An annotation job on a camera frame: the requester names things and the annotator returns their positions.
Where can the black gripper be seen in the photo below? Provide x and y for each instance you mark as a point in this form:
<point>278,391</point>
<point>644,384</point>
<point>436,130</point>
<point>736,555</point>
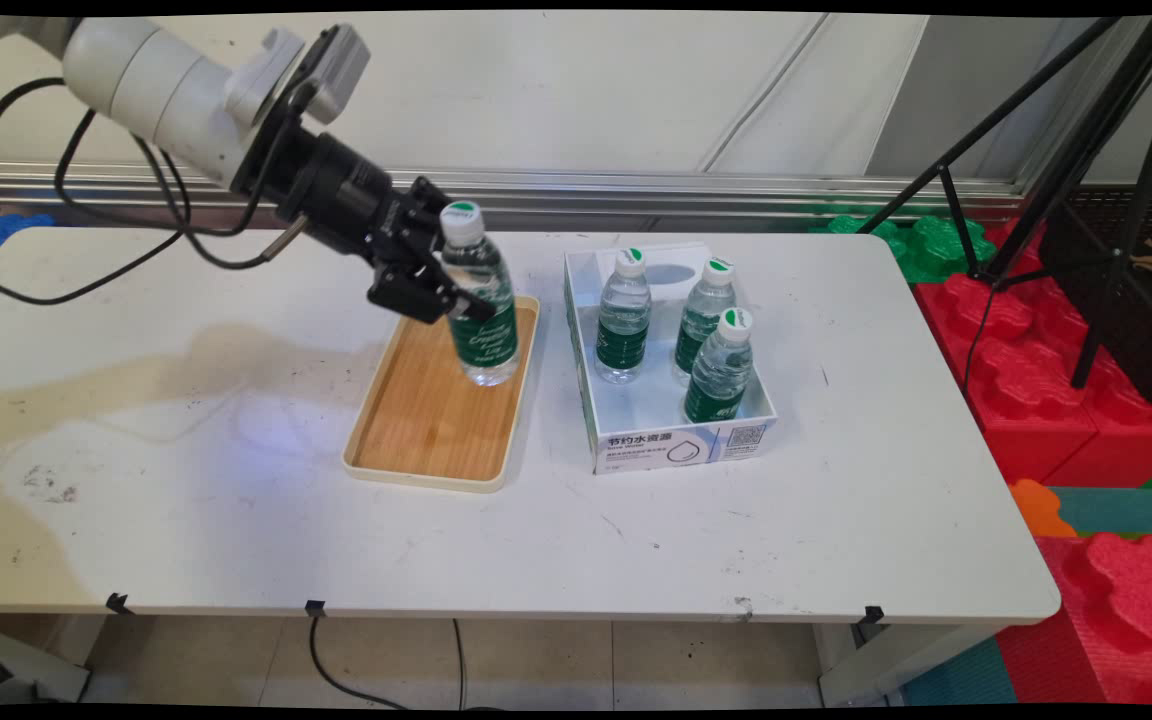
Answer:
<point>341,200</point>

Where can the water bottle with green label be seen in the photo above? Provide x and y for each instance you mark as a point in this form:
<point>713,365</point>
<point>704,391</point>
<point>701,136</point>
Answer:
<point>625,315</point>
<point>484,340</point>
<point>721,375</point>
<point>704,300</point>

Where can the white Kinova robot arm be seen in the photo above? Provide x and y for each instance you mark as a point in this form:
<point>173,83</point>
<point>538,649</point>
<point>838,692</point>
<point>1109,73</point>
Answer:
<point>146,85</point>

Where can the bamboo tray with cream rim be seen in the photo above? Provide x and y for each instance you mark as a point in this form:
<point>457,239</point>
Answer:
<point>431,420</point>

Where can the white printed cardboard box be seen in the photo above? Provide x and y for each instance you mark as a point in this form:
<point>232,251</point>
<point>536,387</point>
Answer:
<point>681,445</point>

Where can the green foam block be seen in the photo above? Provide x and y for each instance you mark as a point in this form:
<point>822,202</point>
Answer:
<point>936,245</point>

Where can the large red foam block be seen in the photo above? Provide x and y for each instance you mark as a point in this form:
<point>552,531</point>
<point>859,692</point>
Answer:
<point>1026,390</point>

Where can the white table leg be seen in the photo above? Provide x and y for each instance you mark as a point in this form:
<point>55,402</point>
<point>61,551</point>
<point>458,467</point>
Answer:
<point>886,665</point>

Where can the black tripod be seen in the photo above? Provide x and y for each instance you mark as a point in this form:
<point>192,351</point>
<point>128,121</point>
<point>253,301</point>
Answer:
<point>1061,170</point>

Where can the orange foam piece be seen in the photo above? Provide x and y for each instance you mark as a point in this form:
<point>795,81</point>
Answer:
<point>1039,508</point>

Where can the black mesh panel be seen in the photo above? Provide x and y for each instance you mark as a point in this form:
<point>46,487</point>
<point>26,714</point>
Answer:
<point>1151,330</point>

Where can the teal foam mat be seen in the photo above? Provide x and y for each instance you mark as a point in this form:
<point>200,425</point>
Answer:
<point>1126,510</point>

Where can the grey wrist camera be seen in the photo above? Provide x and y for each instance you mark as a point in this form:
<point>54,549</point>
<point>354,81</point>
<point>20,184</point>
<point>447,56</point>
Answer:
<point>341,70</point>

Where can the aluminium wall rail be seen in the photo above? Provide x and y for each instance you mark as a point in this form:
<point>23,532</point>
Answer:
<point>636,192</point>

